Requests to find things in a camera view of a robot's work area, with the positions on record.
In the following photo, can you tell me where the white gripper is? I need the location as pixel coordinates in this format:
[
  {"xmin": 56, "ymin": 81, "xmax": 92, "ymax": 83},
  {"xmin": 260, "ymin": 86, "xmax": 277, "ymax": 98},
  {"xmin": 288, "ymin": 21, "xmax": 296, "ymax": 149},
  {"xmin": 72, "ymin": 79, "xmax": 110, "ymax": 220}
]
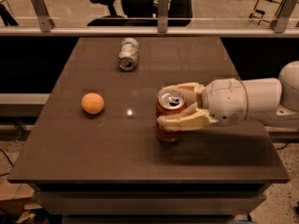
[{"xmin": 157, "ymin": 78, "xmax": 248, "ymax": 132}]

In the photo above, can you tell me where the red coke can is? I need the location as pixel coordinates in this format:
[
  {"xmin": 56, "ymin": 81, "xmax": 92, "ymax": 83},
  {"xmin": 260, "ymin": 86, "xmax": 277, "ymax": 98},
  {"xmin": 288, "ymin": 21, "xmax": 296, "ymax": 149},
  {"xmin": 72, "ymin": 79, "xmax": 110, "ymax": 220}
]
[{"xmin": 156, "ymin": 90, "xmax": 187, "ymax": 143}]

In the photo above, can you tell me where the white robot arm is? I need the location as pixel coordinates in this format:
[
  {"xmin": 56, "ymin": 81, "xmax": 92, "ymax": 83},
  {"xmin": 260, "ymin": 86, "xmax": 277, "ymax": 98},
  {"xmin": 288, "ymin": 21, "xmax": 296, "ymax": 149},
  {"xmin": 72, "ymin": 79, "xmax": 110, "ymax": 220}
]
[{"xmin": 157, "ymin": 61, "xmax": 299, "ymax": 132}]

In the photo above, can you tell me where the green white can lying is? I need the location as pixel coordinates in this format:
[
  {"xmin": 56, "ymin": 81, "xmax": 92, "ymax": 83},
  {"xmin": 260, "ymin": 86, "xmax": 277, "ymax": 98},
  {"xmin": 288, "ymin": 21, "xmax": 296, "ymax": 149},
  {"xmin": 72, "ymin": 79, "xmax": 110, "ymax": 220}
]
[{"xmin": 119, "ymin": 37, "xmax": 138, "ymax": 71}]

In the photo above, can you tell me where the orange fruit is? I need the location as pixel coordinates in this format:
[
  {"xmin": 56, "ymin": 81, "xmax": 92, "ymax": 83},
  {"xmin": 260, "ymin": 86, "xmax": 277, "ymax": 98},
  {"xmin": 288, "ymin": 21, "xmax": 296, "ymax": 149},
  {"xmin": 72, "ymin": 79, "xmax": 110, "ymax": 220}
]
[{"xmin": 81, "ymin": 92, "xmax": 105, "ymax": 114}]

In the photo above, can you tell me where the black office chair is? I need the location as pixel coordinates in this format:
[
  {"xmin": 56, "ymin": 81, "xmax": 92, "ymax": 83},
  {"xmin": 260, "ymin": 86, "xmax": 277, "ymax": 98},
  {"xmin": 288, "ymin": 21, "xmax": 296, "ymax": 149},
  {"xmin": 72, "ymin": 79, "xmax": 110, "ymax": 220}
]
[{"xmin": 88, "ymin": 0, "xmax": 192, "ymax": 27}]

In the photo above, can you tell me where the wooden chair background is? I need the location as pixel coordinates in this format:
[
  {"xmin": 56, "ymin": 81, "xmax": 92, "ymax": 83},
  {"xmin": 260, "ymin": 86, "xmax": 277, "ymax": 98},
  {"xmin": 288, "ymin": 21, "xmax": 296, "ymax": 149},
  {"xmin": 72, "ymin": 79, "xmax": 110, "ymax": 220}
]
[{"xmin": 249, "ymin": 0, "xmax": 284, "ymax": 25}]

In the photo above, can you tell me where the middle metal rail bracket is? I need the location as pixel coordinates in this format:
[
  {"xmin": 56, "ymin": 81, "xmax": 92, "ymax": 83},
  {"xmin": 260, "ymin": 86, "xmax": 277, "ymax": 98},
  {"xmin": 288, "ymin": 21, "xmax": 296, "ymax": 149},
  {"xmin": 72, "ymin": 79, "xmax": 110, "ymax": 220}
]
[{"xmin": 158, "ymin": 0, "xmax": 169, "ymax": 33}]

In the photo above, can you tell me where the left metal rail bracket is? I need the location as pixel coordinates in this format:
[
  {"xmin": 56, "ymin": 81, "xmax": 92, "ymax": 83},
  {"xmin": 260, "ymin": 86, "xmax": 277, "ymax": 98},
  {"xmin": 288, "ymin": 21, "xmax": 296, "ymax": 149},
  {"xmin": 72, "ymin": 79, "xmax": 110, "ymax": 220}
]
[{"xmin": 31, "ymin": 0, "xmax": 55, "ymax": 32}]

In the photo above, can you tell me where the glass barrier rail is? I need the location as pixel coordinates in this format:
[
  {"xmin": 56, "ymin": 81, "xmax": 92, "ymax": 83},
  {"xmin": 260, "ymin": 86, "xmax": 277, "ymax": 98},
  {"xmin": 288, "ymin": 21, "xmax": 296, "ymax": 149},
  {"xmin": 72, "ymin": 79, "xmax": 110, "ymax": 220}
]
[{"xmin": 0, "ymin": 26, "xmax": 299, "ymax": 38}]

